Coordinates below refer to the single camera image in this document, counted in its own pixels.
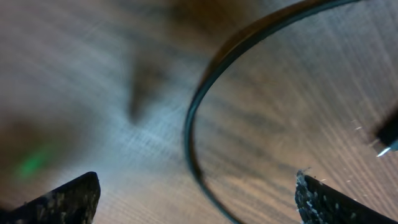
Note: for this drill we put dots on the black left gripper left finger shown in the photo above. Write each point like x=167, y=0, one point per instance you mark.
x=72, y=203

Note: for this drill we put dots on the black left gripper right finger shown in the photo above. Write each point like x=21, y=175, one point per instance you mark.
x=318, y=203

